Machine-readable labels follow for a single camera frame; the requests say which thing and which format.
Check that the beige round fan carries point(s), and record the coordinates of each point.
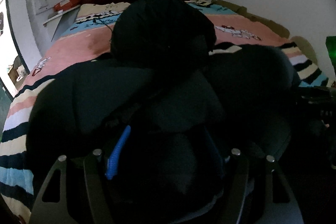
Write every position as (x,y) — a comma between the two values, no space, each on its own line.
(306,48)

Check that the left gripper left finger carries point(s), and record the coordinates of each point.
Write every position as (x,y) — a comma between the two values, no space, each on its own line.
(77,188)

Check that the pink Hello Kitty blanket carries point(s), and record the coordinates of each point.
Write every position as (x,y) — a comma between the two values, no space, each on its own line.
(85,40)

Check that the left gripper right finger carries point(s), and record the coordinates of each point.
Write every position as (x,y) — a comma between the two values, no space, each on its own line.
(257,192)

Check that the white wall shelf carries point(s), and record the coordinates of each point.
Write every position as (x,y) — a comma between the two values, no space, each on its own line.
(59,15)

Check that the orange box on shelf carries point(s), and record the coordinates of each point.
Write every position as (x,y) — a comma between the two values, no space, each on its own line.
(65,5)

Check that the olive green cloth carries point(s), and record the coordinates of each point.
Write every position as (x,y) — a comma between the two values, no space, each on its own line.
(241,10)

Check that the black hooded jacket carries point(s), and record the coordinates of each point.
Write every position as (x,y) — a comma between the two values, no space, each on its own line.
(188,102)

